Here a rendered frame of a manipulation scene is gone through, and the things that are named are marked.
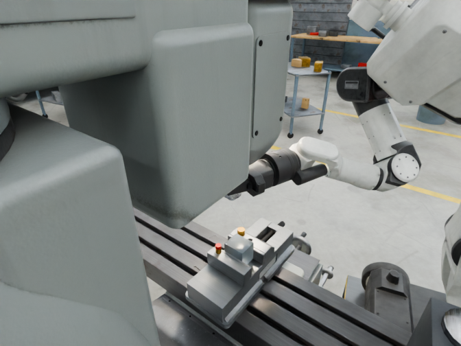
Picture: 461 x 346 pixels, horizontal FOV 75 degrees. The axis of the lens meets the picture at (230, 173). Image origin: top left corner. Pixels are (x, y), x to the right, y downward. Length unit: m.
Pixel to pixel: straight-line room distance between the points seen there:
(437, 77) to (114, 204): 0.72
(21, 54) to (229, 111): 0.25
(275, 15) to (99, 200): 0.41
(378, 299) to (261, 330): 0.70
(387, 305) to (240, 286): 0.75
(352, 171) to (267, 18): 0.49
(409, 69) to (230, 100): 0.50
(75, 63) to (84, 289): 0.19
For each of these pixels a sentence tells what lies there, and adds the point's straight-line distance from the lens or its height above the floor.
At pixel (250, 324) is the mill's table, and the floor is 0.93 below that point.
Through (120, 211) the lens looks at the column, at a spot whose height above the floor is 1.47.
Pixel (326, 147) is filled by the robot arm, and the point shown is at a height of 1.29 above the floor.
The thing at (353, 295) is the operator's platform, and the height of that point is 0.40.
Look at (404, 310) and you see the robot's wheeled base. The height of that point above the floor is 0.59.
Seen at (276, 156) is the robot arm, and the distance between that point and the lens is 0.76.
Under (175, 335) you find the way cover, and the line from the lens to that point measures 0.90.
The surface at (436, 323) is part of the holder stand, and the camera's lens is 0.72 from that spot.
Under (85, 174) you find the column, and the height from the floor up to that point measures 1.51.
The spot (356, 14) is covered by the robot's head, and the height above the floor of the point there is 1.59.
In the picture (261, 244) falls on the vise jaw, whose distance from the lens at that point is 0.86.
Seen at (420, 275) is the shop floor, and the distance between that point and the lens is 2.51.
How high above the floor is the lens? 1.63
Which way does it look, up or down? 30 degrees down
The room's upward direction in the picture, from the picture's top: straight up
